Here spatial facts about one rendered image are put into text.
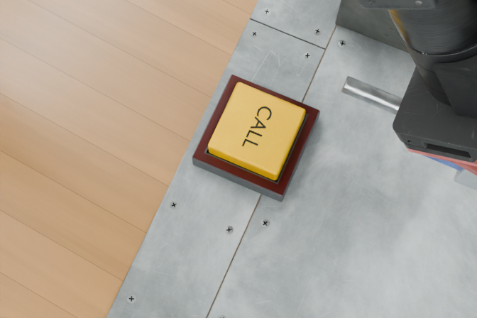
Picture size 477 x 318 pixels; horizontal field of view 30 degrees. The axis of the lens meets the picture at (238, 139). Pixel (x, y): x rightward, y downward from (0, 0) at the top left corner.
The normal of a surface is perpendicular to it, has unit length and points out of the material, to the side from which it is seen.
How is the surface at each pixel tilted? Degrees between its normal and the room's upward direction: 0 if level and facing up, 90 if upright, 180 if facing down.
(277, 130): 0
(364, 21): 90
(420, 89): 28
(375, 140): 0
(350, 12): 90
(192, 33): 0
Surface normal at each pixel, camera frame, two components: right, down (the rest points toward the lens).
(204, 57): 0.01, -0.30
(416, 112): -0.42, -0.45
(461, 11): 0.33, 0.73
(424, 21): -0.24, 0.89
